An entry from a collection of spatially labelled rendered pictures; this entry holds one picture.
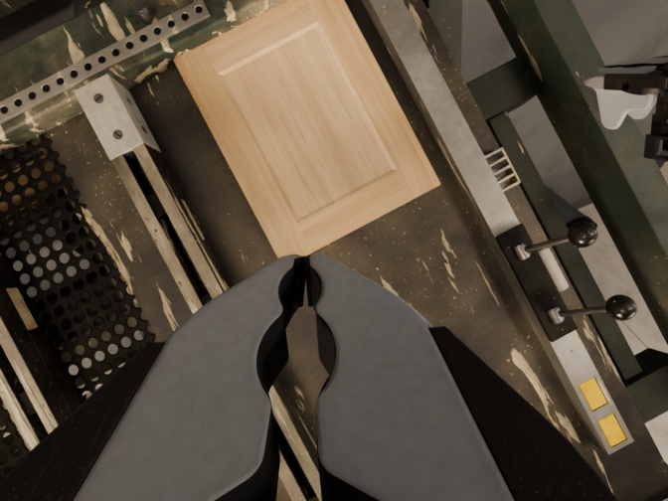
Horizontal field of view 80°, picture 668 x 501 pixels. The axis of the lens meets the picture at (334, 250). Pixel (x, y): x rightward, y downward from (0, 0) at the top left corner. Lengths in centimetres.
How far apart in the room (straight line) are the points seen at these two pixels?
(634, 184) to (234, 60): 71
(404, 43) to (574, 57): 29
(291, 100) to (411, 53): 22
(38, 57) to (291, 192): 47
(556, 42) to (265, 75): 49
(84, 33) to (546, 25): 77
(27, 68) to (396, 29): 61
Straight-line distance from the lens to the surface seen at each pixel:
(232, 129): 75
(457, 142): 74
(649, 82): 47
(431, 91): 75
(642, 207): 86
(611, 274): 422
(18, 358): 83
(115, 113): 76
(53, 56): 87
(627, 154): 85
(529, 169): 87
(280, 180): 72
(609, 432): 89
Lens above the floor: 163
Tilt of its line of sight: 34 degrees down
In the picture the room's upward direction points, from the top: 151 degrees clockwise
